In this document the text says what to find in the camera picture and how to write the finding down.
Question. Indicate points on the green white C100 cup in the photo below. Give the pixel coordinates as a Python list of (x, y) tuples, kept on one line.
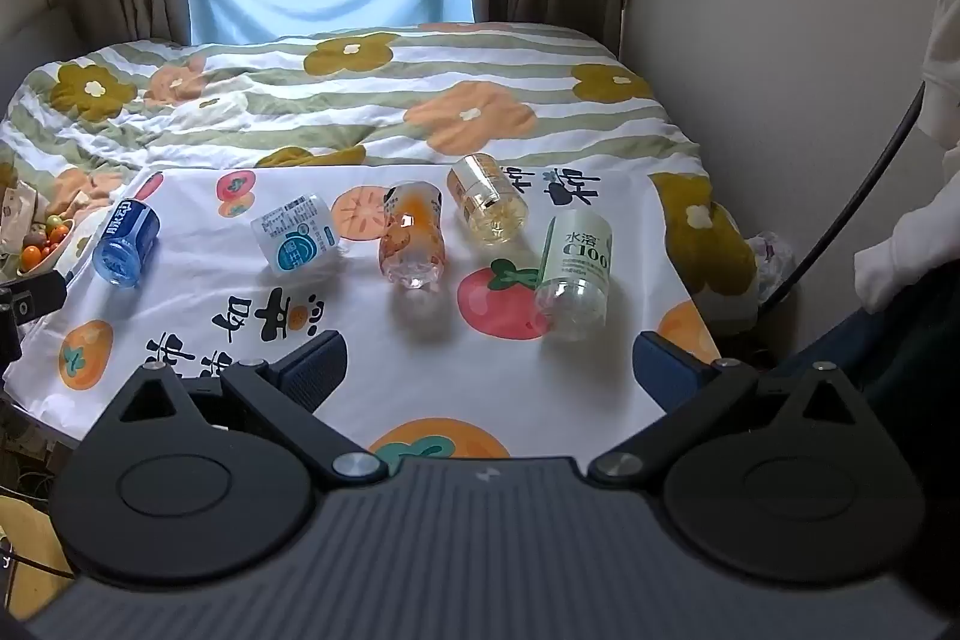
[(572, 294)]

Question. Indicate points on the orange cartoon label cup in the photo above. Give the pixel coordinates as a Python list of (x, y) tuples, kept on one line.
[(412, 253)]

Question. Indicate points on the yellow clear square cup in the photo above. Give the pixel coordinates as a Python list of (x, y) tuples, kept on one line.
[(490, 206)]

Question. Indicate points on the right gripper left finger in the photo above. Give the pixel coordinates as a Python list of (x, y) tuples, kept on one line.
[(183, 481)]

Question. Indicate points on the white sleeve of person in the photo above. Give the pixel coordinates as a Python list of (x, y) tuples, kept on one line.
[(925, 237)]

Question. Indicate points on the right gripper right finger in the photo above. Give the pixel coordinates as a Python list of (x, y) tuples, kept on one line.
[(788, 480)]

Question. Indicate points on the white blue label cup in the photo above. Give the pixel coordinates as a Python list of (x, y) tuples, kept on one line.
[(298, 237)]

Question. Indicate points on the white fruit print cloth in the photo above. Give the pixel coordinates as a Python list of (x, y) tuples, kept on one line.
[(468, 368)]

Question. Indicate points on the blue label bottle cup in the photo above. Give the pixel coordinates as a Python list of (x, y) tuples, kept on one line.
[(128, 237)]

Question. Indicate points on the bowl of small fruit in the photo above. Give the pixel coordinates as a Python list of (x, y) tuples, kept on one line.
[(44, 245)]

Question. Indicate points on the crumpled plastic bag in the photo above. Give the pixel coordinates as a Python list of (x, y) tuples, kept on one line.
[(775, 262)]

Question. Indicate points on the floral striped bed quilt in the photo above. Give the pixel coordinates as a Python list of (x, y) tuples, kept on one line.
[(531, 96)]

